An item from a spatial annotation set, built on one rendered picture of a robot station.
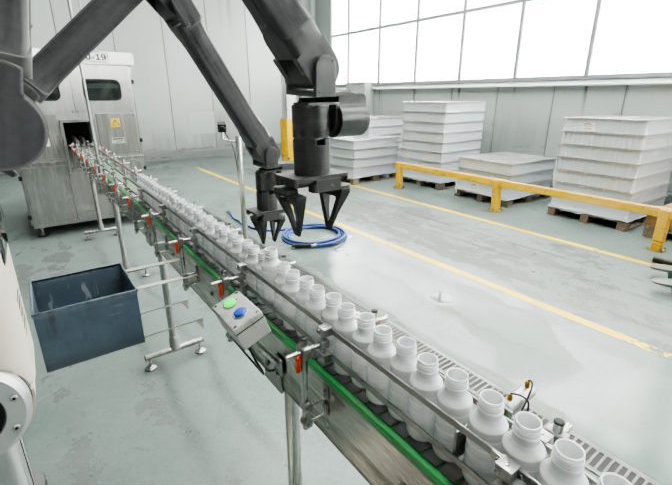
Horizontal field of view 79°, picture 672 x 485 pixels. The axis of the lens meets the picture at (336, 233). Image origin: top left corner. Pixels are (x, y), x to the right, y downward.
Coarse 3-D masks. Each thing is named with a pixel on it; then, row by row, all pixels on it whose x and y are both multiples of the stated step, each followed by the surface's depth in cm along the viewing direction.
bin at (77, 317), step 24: (120, 264) 169; (48, 288) 157; (72, 288) 162; (96, 288) 168; (120, 288) 173; (144, 288) 153; (48, 312) 132; (72, 312) 137; (96, 312) 141; (120, 312) 146; (144, 312) 177; (48, 336) 134; (72, 336) 139; (96, 336) 143; (120, 336) 148; (144, 336) 154; (48, 360) 136; (72, 360) 141
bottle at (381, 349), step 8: (376, 328) 83; (384, 328) 84; (376, 336) 81; (384, 336) 81; (376, 344) 82; (384, 344) 81; (392, 344) 83; (368, 352) 83; (376, 352) 81; (384, 352) 81; (392, 352) 82; (376, 360) 81; (384, 360) 81; (368, 368) 84; (376, 368) 82; (368, 376) 84; (376, 376) 82; (384, 376) 82; (376, 384) 83; (384, 384) 83; (368, 392) 85; (384, 392) 83; (376, 400) 84
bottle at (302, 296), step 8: (304, 280) 107; (312, 280) 104; (304, 288) 104; (296, 296) 105; (304, 296) 104; (304, 304) 104; (296, 312) 107; (296, 320) 108; (304, 320) 106; (304, 328) 106
